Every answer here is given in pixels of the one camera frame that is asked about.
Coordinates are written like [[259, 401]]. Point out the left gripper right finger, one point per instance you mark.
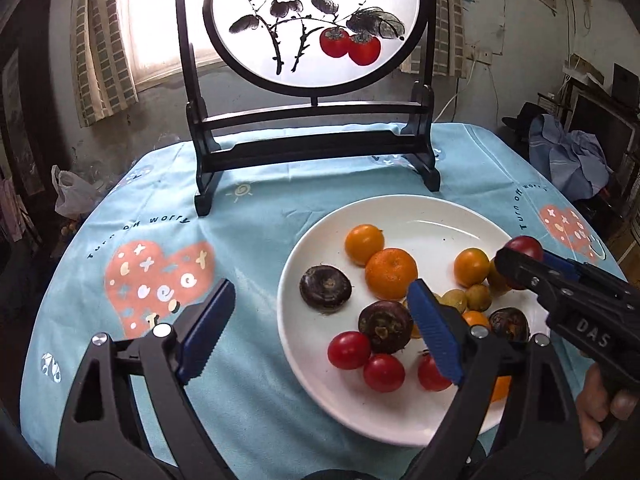
[[539, 434]]

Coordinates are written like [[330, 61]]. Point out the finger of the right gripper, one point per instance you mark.
[[548, 285], [591, 276]]

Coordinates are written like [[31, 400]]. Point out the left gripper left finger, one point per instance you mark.
[[102, 435]]

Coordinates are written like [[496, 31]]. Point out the large dark red tomato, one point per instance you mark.
[[526, 245]]

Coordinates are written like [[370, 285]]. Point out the orange tomato front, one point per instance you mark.
[[471, 267]]

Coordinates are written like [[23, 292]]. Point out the small yellow tomato front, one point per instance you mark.
[[478, 297]]

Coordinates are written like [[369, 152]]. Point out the small yellow tomato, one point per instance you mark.
[[478, 297], [455, 298]]

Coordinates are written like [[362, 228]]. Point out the large orange tomato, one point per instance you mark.
[[476, 318]]

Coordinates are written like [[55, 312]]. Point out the small yellow tomato back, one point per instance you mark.
[[455, 298]]

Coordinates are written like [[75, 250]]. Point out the small red tomato back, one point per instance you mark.
[[429, 377]]

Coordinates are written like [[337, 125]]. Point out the large orange mandarin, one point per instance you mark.
[[389, 273], [501, 389]]

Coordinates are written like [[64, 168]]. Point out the dark passion fruit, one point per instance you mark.
[[387, 324], [325, 288], [510, 324]]

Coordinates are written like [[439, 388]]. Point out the small orange tomato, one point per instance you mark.
[[362, 242]]

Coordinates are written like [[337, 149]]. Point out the red cherry tomato front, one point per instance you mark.
[[384, 373]]

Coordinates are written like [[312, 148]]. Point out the red cherry tomato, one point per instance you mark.
[[349, 350], [384, 373]]

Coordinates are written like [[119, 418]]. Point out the dark passion fruit back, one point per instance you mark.
[[325, 288]]

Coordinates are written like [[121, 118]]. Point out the person's right hand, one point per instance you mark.
[[594, 404]]

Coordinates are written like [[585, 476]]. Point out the blue clothes pile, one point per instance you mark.
[[573, 162]]

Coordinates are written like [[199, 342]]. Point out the black metal shelf rack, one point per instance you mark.
[[587, 107]]

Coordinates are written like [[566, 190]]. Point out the light blue patterned tablecloth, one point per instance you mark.
[[144, 251]]

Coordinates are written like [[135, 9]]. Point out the white oval plate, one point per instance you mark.
[[434, 232]]

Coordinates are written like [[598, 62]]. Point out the right checkered curtain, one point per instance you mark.
[[448, 40]]

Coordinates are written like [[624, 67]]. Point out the checkered curtain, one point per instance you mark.
[[448, 40], [102, 78]]

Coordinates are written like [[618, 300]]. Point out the white plastic bag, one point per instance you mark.
[[75, 197]]

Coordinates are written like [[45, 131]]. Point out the left checkered curtain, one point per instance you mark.
[[102, 78]]

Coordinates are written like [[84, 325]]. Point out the dark framed wall scroll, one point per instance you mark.
[[30, 132]]

